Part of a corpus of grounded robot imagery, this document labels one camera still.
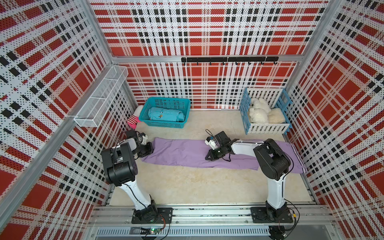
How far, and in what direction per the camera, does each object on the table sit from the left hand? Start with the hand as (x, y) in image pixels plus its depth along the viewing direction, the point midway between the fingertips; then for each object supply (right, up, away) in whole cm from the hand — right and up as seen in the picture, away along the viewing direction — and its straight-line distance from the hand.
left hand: (156, 149), depth 98 cm
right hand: (+35, -4, -3) cm, 36 cm away
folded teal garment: (0, +24, +10) cm, 26 cm away
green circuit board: (+8, -33, -29) cm, 45 cm away
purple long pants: (+23, -1, -4) cm, 23 cm away
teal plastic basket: (+14, +33, +21) cm, 42 cm away
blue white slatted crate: (+88, +37, +16) cm, 97 cm away
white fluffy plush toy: (+69, +26, +1) cm, 74 cm away
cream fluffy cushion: (+84, +23, +8) cm, 88 cm away
